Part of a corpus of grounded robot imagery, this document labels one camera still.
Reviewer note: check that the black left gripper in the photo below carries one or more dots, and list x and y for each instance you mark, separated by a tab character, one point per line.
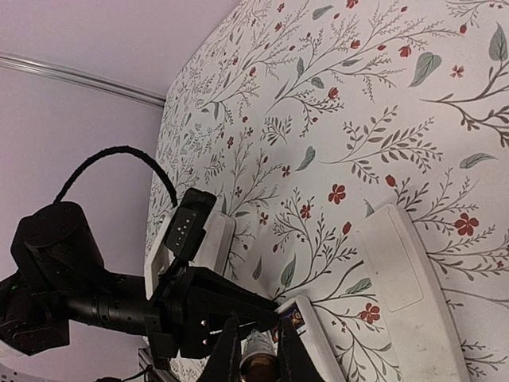
179	318

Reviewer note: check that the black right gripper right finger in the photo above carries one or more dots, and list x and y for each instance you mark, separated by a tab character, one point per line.
294	361

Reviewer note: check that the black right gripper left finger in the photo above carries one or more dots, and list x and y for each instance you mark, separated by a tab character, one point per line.
224	362

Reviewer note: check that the clear plastic screwdriver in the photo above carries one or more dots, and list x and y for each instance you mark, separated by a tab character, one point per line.
259	361

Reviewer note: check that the white remote control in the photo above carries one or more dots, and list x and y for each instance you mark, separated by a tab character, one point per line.
314	339

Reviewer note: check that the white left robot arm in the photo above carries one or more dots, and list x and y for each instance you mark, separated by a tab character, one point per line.
61	278

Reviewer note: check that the white remote with logo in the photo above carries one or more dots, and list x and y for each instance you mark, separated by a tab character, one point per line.
215	249

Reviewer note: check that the white remote with QR label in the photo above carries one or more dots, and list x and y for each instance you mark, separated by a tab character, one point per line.
421	329

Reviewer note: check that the aluminium front rail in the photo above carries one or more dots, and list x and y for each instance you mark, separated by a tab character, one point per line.
147	372

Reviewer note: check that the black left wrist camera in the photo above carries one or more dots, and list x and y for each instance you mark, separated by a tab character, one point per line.
186	228

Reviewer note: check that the aluminium back left frame post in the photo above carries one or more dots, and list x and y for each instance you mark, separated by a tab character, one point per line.
79	78

